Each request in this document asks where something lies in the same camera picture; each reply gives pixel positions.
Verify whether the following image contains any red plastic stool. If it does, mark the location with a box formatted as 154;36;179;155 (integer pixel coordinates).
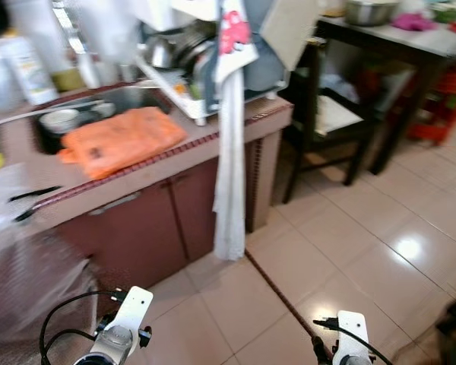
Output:
407;65;456;145

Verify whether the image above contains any dark wooden table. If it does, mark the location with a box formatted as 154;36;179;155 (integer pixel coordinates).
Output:
315;11;456;176

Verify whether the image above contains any purple cloth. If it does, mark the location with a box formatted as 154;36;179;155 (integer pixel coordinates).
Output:
391;11;438;33

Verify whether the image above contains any bowl of green vegetables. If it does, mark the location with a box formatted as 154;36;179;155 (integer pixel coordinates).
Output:
429;0;456;22

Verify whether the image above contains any dark wooden chair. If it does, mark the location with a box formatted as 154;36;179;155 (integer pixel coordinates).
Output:
281;42;381;202

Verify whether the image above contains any large steel mixing bowl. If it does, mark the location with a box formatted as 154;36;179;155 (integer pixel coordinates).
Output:
344;0;400;27

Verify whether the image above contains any grey dish rack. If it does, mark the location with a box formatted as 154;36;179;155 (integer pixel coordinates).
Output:
137;0;290;122

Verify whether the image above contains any beige cutting board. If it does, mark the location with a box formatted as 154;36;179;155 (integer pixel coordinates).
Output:
258;0;320;73

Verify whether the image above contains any white towel red car print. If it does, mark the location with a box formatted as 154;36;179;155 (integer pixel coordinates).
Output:
213;0;259;262

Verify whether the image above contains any steel pot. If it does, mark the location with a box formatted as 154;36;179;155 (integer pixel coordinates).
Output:
146;29;214;73

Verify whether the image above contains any dark red base cabinet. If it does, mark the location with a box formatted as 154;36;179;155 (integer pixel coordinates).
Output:
57;156;248;294

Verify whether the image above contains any small steel sink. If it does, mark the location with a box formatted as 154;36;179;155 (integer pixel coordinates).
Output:
34;85;168;153

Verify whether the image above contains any patterned ceramic bowl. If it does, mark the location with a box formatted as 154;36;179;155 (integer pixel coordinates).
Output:
40;109;81;134

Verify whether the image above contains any white plastic jug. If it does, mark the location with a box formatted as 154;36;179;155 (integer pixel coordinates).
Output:
0;34;58;106

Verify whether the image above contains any bubble wrap sheet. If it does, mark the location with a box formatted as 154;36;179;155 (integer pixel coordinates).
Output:
0;163;100;365

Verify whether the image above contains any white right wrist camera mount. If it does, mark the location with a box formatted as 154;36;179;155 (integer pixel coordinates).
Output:
336;310;368;365

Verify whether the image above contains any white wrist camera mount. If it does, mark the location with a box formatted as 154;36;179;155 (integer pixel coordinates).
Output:
110;287;154;343
336;310;368;365

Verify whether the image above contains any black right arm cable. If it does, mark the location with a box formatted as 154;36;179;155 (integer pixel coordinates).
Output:
313;318;396;365

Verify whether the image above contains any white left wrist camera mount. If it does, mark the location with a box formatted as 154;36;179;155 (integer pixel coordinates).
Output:
110;287;154;343

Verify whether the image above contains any short black left arm cable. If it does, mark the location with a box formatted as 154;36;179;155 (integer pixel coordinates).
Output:
46;328;100;358

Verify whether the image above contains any long black left arm cable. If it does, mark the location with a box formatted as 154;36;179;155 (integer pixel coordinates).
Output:
40;291;122;365

